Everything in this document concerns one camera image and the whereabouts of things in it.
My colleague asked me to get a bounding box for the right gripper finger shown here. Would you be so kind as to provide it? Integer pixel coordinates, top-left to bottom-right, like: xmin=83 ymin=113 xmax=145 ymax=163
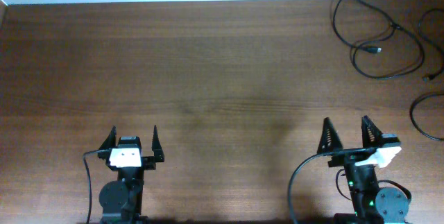
xmin=317 ymin=117 xmax=343 ymax=154
xmin=361 ymin=115 xmax=383 ymax=148

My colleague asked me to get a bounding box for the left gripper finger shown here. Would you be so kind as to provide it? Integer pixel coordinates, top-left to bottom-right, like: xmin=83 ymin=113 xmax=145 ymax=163
xmin=99 ymin=126 xmax=117 ymax=150
xmin=151 ymin=126 xmax=164 ymax=162

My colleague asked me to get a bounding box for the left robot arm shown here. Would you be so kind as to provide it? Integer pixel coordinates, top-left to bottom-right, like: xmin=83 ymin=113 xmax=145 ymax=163
xmin=98 ymin=127 xmax=164 ymax=224

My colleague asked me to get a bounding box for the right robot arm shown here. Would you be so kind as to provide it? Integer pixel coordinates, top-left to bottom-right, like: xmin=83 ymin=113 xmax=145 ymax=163
xmin=317 ymin=116 xmax=412 ymax=224

